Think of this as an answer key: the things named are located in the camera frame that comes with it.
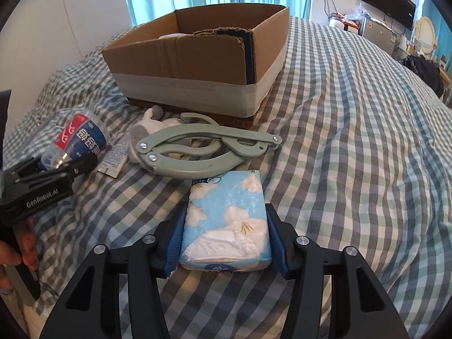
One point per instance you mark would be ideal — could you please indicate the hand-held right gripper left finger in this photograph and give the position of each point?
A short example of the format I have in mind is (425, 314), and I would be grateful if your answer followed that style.
(175, 242)

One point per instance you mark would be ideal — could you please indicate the white oval framed mirror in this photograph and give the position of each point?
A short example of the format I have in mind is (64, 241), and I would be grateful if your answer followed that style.
(425, 35)

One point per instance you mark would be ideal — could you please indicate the person's left hand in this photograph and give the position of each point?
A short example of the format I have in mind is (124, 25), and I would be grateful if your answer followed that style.
(24, 243)

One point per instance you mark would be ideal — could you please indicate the crushed clear plastic bottle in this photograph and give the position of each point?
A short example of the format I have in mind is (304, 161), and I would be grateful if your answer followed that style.
(79, 137)

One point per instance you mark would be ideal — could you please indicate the white item in box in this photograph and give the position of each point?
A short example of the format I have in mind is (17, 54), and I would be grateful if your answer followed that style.
(173, 36)

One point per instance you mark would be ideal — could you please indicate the black bag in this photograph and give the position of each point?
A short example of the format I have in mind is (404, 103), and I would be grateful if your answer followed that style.
(423, 72)

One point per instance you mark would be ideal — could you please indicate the green folding clothes hanger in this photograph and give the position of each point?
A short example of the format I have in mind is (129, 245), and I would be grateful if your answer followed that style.
(197, 162)

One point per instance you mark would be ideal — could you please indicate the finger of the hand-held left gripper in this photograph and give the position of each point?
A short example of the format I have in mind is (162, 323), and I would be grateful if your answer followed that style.
(79, 167)
(26, 166)

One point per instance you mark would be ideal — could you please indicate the brown cardboard box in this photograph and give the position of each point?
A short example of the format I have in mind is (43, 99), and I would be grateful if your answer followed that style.
(183, 67)

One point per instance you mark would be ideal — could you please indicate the small white printed tube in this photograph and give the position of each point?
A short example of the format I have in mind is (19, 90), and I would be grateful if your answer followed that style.
(114, 155)

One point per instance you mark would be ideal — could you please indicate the white plush toy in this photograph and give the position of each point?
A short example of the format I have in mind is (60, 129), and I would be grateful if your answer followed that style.
(152, 130)

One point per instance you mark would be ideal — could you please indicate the clear plastic bag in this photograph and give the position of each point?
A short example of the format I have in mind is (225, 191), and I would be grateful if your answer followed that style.
(358, 12)

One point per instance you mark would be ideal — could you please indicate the silver mini fridge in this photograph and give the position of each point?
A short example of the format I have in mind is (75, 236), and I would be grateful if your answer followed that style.
(378, 35)

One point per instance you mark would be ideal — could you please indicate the blue floral tissue pack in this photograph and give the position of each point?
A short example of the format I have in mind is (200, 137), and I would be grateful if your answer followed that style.
(226, 219)

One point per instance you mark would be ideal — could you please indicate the checkered bed blanket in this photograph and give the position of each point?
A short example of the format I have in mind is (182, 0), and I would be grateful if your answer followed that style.
(353, 148)

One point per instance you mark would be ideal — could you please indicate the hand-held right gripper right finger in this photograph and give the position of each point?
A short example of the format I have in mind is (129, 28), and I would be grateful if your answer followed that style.
(277, 242)

